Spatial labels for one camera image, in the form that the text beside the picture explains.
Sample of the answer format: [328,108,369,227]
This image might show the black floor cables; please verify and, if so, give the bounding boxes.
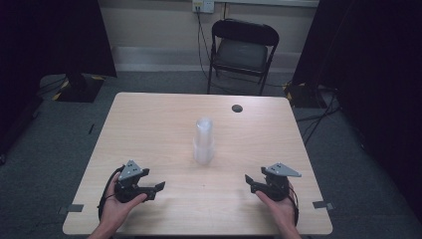
[294,85,343,147]

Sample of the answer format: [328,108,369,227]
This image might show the person's left hand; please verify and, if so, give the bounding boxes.
[99,172,148,231]

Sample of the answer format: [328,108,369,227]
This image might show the person's right hand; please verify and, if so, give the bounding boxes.
[255,185,298,231]

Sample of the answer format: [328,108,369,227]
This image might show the grey tape strip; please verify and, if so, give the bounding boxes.
[312,200,334,211]
[57,203,85,215]

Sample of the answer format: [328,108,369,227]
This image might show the white wall socket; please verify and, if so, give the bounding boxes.
[191,0,216,15]

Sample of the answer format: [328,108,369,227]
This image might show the black wall socket cable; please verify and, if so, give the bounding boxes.
[196,6,233,91]

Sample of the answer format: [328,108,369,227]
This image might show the black curtain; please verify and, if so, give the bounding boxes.
[292,0,422,215]
[0,0,117,157]

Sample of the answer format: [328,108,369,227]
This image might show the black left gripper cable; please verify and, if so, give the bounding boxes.
[97,164,126,221]

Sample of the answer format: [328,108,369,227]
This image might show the stack of clear plastic cups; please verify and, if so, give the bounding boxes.
[192,117,215,166]

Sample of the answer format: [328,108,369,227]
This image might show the black stand base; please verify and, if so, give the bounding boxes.
[284,81,328,110]
[52,73,106,104]

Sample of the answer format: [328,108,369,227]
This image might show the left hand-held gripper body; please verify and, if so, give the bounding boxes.
[113,159,147,204]

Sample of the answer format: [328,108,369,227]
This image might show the black folding chair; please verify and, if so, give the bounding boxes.
[206,18,281,97]

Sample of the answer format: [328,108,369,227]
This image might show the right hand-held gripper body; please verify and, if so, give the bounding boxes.
[264,162,303,202]

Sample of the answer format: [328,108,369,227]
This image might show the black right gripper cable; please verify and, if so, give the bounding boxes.
[287,185,301,227]

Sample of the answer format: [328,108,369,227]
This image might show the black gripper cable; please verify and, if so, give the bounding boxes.
[97,164,126,221]
[287,185,301,227]

